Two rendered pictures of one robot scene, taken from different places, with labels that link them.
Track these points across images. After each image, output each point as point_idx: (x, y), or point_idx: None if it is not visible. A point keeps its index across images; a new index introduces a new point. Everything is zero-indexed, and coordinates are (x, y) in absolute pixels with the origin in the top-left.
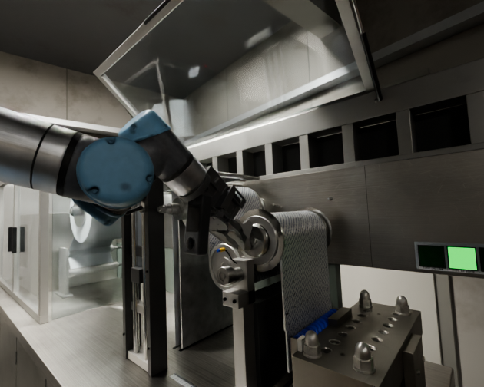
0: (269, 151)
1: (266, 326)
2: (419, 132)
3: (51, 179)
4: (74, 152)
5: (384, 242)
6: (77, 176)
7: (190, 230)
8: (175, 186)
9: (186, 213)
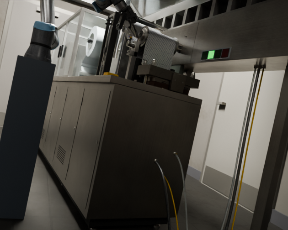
0: (174, 17)
1: None
2: (223, 9)
3: None
4: None
5: (195, 52)
6: None
7: (119, 22)
8: (116, 7)
9: (125, 29)
